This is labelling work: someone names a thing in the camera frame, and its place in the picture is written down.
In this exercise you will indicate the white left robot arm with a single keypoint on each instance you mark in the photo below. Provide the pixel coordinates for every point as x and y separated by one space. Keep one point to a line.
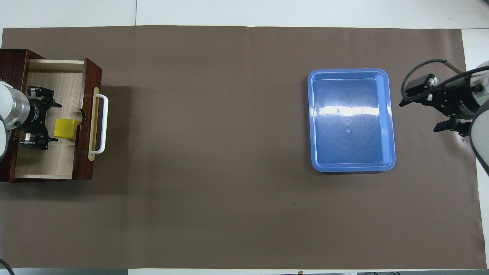
7 110

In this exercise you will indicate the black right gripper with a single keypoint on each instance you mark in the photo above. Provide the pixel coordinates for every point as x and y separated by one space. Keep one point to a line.
460 101

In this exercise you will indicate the brown table mat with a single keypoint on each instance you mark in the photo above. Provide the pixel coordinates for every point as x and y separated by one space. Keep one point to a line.
210 152

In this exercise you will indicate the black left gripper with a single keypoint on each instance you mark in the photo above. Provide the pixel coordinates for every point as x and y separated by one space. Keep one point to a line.
36 116

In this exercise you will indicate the blue plastic tray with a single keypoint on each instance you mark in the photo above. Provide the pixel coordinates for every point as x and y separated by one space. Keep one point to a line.
351 145

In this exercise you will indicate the yellow cube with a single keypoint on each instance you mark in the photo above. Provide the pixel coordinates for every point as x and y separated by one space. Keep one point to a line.
65 129

